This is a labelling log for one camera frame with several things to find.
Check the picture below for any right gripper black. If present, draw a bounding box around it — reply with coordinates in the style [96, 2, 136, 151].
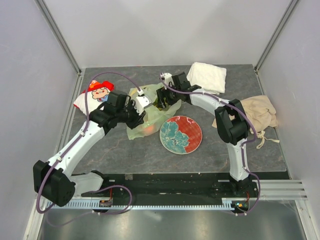
[156, 82, 181, 109]

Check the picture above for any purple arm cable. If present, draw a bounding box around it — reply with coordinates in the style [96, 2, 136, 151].
[159, 73, 262, 217]
[36, 71, 145, 214]

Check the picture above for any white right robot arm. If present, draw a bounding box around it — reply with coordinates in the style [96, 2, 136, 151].
[156, 72, 253, 197]

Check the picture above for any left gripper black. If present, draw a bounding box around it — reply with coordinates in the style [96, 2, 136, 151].
[116, 100, 147, 130]

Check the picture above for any light blue cable duct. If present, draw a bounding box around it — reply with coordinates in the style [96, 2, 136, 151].
[52, 198, 235, 211]

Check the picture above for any red white cartoon pouch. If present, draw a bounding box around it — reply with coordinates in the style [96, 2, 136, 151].
[73, 80, 115, 115]

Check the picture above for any red teal floral plate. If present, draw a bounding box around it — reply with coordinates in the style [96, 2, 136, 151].
[159, 115, 203, 155]

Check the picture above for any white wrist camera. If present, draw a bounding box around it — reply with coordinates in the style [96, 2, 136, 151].
[159, 72, 174, 89]
[135, 95, 152, 115]

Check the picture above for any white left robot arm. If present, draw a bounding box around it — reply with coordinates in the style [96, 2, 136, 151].
[33, 90, 152, 207]

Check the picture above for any orange fake fruit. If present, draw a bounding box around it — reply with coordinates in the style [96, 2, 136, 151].
[143, 124, 157, 136]

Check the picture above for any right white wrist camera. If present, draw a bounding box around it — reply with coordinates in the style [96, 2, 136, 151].
[159, 72, 174, 89]

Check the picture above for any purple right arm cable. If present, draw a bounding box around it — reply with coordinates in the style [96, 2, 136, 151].
[159, 73, 262, 217]

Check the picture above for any pale green plastic bag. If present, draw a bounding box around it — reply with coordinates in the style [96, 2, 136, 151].
[126, 83, 182, 140]

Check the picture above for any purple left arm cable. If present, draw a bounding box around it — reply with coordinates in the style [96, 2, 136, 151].
[36, 71, 145, 214]

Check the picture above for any white folded towel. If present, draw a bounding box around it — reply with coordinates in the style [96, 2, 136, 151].
[187, 62, 227, 95]

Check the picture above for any beige crumpled cloth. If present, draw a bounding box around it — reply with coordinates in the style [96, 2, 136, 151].
[211, 95, 281, 150]

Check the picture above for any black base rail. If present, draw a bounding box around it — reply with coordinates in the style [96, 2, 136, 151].
[81, 171, 261, 208]

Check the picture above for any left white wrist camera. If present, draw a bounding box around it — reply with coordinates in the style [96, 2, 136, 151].
[135, 95, 152, 115]

